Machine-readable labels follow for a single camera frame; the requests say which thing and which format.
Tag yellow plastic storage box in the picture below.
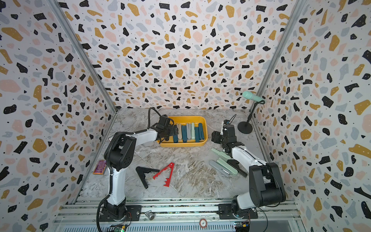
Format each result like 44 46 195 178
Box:
160 116 208 148

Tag dark teal pruning pliers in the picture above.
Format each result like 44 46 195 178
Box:
198 123 205 141

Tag mint green pruning pliers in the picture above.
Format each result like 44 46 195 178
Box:
191 122 196 140

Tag cream pruning pliers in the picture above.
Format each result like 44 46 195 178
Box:
177 124 182 141

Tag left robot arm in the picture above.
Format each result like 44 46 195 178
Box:
104 115 178 207

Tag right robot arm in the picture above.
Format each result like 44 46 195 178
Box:
212 120 286 215

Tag red open pruning pliers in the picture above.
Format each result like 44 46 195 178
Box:
153 162 175 187

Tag black microphone stand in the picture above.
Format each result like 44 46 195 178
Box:
238 100 265 134

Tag small pink card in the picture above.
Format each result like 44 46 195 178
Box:
93 159 107 175

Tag silver round knob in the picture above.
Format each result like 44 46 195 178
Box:
145 210 155 220

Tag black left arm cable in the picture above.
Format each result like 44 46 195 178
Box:
147 107 163 130

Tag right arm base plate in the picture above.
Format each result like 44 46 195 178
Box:
217 202 258 220

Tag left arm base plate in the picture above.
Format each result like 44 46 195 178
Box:
99 205 142 222

